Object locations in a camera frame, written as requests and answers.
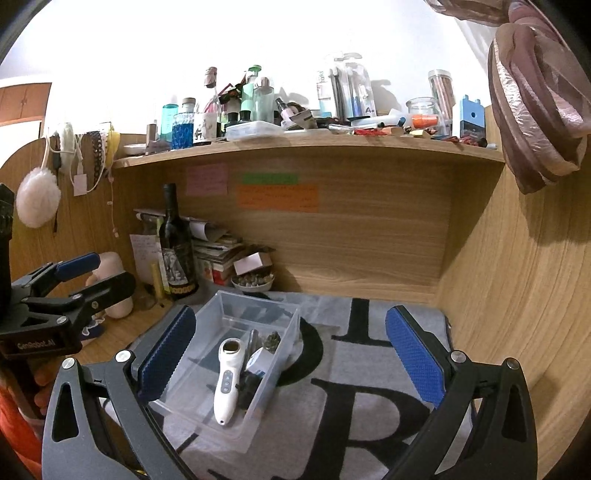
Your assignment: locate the black lace band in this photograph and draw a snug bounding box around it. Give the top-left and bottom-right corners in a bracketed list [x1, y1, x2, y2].
[88, 131, 105, 185]

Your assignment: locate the brown puffer jacket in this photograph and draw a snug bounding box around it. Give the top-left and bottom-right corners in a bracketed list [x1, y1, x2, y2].
[425, 0, 591, 195]

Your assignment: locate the white blue tube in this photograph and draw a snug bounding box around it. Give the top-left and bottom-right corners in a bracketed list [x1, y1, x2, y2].
[318, 69, 334, 117]

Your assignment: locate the grey printed mat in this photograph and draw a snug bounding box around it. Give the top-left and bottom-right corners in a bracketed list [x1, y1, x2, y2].
[99, 291, 478, 480]

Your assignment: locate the small pale cardboard box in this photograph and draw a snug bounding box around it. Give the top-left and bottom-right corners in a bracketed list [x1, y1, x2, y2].
[233, 251, 273, 278]

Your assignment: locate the white handheld device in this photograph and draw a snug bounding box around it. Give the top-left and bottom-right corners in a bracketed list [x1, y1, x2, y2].
[213, 338, 247, 425]

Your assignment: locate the white note paper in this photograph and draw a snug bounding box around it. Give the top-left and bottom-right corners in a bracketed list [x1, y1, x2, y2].
[129, 234, 162, 284]

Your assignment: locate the green sticky note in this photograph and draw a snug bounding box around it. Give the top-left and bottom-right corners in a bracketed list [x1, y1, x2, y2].
[242, 173, 298, 185]

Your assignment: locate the dark wine bottle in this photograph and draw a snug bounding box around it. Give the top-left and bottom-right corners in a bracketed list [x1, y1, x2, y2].
[158, 183, 200, 301]

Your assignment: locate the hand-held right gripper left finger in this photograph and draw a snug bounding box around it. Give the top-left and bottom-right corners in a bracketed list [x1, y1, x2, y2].
[41, 305, 199, 480]

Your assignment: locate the clear bottle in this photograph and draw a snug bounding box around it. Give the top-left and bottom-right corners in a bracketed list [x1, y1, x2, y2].
[255, 78, 275, 123]

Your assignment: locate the white mug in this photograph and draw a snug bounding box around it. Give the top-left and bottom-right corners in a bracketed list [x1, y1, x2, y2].
[194, 112, 219, 139]

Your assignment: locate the tall clear canister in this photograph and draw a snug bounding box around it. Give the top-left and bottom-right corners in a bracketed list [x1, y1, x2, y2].
[427, 69, 454, 125]

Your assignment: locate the beige cylindrical object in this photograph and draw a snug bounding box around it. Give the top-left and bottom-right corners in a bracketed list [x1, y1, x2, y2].
[85, 251, 136, 320]

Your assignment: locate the orange sticky note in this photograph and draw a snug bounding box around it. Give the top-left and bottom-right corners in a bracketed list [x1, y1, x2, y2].
[237, 184, 320, 213]

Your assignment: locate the blue box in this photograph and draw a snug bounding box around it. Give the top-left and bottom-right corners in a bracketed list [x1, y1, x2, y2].
[458, 95, 485, 139]

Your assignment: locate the wooden cabinet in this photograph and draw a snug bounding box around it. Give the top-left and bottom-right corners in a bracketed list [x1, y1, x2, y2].
[0, 82, 52, 126]

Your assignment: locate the pink sticky note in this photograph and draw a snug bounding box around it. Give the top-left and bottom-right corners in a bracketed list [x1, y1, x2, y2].
[186, 162, 229, 197]

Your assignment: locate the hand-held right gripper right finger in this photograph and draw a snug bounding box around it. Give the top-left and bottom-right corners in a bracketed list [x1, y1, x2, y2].
[385, 305, 539, 480]

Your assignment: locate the stack of books and papers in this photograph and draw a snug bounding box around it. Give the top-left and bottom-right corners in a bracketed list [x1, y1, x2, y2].
[134, 208, 273, 284]

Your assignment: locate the glass jar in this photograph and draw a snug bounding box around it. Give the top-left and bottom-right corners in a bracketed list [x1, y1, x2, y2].
[406, 97, 446, 130]

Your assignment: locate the small black object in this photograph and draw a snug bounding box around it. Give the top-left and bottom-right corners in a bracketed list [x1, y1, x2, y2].
[236, 371, 259, 409]

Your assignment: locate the wooden shelf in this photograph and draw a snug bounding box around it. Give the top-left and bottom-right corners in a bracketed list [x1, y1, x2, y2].
[112, 128, 507, 169]

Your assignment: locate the flat clear plastic box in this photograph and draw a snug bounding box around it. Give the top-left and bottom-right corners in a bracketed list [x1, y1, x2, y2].
[225, 121, 284, 141]

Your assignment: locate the blue patterned bottle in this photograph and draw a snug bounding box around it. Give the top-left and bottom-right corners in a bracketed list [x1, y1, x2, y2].
[172, 113, 195, 149]

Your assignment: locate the blue white small packet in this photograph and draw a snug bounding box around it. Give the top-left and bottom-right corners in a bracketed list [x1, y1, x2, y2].
[78, 316, 105, 342]

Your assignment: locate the toothbrush pack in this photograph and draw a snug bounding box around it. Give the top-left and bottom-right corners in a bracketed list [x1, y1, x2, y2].
[329, 53, 377, 118]

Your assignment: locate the green capped bottle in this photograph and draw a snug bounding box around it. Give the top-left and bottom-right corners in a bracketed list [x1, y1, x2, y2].
[241, 65, 262, 123]

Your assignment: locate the small pink label bottle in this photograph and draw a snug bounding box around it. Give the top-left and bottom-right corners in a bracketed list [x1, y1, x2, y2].
[276, 98, 301, 130]

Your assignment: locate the person's left hand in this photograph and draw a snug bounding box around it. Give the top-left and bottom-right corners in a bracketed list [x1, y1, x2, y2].
[28, 362, 63, 418]

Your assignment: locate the teal bottle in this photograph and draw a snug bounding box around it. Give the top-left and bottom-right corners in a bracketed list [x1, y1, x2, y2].
[161, 104, 178, 141]

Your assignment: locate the white mesh bath pouf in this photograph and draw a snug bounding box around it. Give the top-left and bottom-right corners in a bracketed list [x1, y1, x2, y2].
[15, 167, 62, 228]

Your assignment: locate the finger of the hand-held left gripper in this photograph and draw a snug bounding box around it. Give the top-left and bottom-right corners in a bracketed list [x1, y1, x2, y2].
[11, 252, 101, 297]
[21, 271, 137, 329]

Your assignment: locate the small white box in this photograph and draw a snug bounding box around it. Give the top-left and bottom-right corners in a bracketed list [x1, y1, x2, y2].
[245, 347, 274, 374]

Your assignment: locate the clear plastic bin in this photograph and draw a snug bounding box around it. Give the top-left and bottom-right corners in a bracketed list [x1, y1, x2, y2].
[148, 290, 302, 453]

